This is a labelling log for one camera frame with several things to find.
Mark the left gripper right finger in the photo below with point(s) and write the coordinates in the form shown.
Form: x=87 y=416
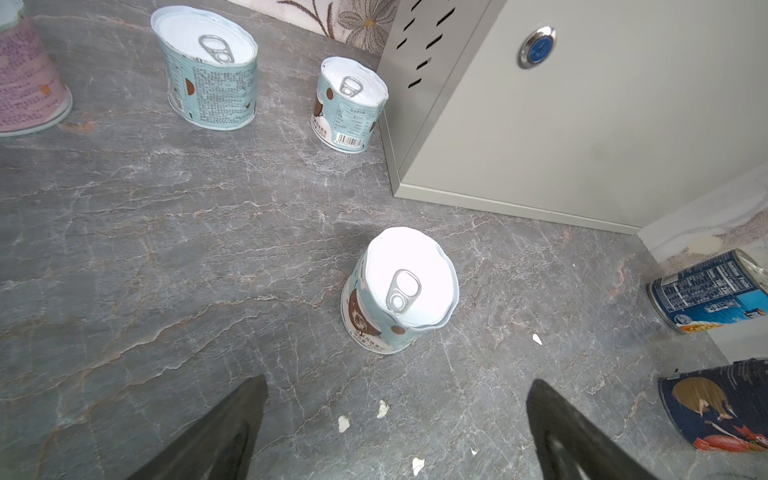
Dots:
x=569 y=446

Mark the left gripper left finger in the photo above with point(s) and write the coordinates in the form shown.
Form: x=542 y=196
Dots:
x=219 y=445

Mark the teal can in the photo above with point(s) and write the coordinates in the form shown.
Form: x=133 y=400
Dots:
x=349 y=100
x=403 y=286
x=211 y=65

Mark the red dark label can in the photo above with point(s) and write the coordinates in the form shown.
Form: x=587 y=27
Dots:
x=720 y=409

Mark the blue label can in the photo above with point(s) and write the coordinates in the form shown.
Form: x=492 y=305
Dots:
x=727 y=289

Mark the grey metal cabinet box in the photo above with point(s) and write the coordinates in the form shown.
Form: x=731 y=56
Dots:
x=603 y=114

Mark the pink label can back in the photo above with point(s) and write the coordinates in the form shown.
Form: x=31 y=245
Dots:
x=33 y=96

